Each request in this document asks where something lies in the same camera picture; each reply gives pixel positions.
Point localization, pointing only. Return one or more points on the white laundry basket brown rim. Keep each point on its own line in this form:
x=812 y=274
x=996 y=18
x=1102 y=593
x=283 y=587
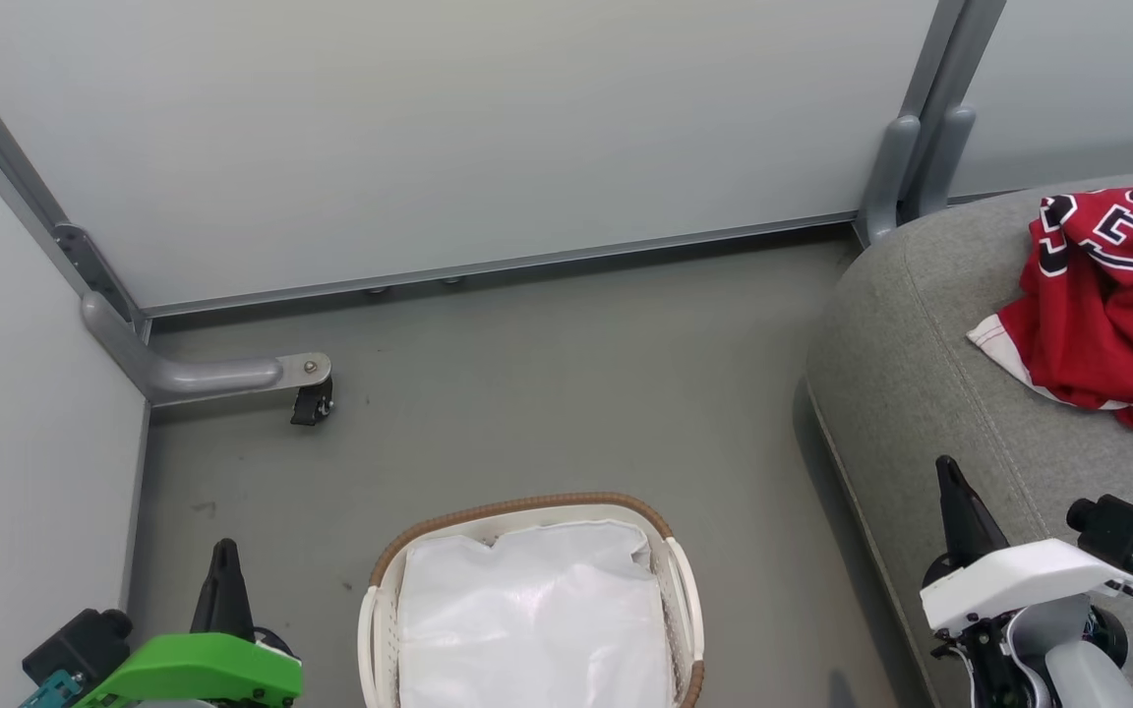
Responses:
x=380 y=610

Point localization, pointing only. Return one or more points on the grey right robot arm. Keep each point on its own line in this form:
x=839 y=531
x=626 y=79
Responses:
x=1093 y=683

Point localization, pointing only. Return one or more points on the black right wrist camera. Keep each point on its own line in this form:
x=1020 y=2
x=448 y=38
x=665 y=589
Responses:
x=1117 y=531

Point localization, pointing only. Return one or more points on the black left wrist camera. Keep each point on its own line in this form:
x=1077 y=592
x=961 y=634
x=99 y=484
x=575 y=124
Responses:
x=80 y=647

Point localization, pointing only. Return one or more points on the grey partition post foot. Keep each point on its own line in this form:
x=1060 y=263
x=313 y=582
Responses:
x=945 y=162
x=889 y=177

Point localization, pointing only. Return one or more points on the white basket liner cloth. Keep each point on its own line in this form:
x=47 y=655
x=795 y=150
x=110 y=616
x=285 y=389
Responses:
x=537 y=619

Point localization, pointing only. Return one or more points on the black caster wheel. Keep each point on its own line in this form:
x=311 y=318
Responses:
x=311 y=405

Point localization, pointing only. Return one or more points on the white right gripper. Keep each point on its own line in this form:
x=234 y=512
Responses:
x=1014 y=585

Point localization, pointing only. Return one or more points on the grey partition foot bracket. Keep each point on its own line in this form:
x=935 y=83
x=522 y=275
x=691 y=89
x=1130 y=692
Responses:
x=193 y=378

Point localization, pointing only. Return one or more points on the grey fabric sofa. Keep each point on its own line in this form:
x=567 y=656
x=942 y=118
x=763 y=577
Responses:
x=921 y=374

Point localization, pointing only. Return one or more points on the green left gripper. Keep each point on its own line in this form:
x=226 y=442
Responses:
x=193 y=674

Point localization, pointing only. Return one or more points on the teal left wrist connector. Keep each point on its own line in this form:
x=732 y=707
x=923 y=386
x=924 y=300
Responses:
x=50 y=690

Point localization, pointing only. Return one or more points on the red basketball jersey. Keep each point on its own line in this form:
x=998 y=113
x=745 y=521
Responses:
x=1107 y=315

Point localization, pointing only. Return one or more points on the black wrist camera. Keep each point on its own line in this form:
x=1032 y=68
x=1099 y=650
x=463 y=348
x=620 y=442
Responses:
x=1117 y=531
x=80 y=647

